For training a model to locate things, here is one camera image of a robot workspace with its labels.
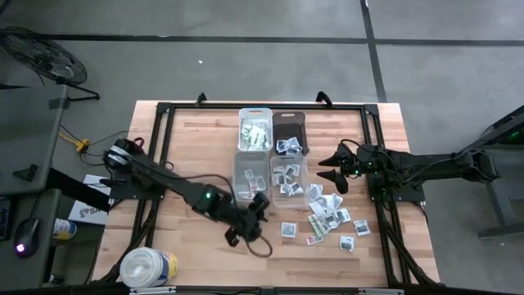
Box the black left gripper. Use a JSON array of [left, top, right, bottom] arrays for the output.
[[233, 191, 272, 243]]

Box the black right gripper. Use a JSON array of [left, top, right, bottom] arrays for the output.
[[317, 143, 372, 195]]

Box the clear plastic bin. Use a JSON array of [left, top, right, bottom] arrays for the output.
[[269, 154, 311, 209]]

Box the grey plastic bin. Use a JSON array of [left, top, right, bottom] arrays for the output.
[[233, 151, 271, 205]]

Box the dark brown plastic bin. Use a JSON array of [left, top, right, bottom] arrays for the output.
[[272, 111, 308, 157]]

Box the white plastic bin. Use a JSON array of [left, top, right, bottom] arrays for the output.
[[237, 107, 274, 152]]

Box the white wipes tub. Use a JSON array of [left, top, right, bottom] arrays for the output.
[[119, 247, 180, 289]]

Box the white printed box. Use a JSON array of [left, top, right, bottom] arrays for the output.
[[67, 174, 112, 226]]

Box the grey metal stand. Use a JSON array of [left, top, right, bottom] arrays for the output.
[[464, 104, 524, 238]]

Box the black desk leg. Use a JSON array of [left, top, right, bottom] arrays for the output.
[[44, 167, 111, 212]]

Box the yellow power connector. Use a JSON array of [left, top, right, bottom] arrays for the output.
[[58, 130, 92, 154]]

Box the blue and white can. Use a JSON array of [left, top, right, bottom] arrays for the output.
[[52, 218, 78, 241]]

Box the grey desk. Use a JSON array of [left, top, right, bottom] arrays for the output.
[[0, 84, 69, 196], [0, 188, 62, 288]]

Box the black computer mouse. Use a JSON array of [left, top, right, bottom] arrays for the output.
[[13, 216, 41, 259]]

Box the black floor fan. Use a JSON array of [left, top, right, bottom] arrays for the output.
[[0, 26, 102, 102]]

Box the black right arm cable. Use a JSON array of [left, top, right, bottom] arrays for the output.
[[338, 138, 410, 173]]

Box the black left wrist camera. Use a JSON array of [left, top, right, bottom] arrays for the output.
[[224, 227, 242, 248]]

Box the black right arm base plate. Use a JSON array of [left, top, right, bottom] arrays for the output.
[[367, 169, 427, 204]]

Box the silver bracket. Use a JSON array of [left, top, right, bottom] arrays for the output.
[[358, 288, 404, 295], [129, 285, 177, 295]]

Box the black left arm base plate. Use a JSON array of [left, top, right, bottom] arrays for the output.
[[108, 167, 169, 202]]

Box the black floor cable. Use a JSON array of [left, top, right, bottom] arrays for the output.
[[77, 129, 130, 167]]

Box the black desk bracket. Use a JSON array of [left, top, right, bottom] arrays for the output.
[[11, 163, 38, 183]]

